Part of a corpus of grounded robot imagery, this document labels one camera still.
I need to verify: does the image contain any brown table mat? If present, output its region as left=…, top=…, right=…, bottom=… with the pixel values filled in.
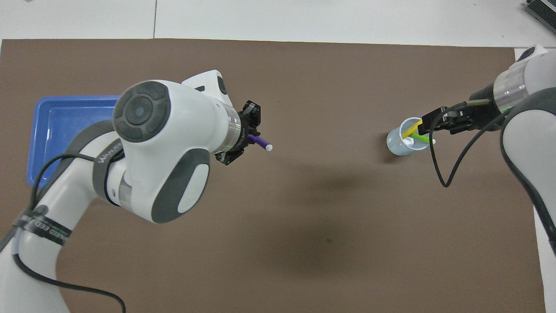
left=0, top=38, right=547, bottom=313

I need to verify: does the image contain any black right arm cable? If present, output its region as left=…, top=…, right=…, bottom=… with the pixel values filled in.
left=429, top=99, right=517, bottom=188

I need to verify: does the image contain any purple pen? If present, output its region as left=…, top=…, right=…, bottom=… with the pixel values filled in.
left=248, top=134, right=273, bottom=152

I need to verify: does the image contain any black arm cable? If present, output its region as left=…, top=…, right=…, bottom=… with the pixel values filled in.
left=429, top=99, right=517, bottom=188
left=0, top=153, right=126, bottom=313

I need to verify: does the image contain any clear plastic cup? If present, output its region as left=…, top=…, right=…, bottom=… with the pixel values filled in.
left=387, top=117, right=433, bottom=156

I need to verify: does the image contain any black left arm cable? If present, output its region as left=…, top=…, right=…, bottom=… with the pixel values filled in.
left=0, top=153, right=126, bottom=313

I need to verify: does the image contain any blue plastic tray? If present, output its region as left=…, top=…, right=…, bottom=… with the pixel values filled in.
left=27, top=95, right=122, bottom=189

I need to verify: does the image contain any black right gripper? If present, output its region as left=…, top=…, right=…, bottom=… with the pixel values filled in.
left=420, top=85, right=506, bottom=134

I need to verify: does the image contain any yellow pen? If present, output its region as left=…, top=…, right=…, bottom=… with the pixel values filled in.
left=402, top=120, right=424, bottom=140

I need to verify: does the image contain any grey finned device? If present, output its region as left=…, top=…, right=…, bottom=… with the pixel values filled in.
left=525, top=0, right=556, bottom=27

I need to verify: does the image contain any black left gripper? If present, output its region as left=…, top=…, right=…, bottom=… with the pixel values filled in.
left=216, top=101, right=262, bottom=166

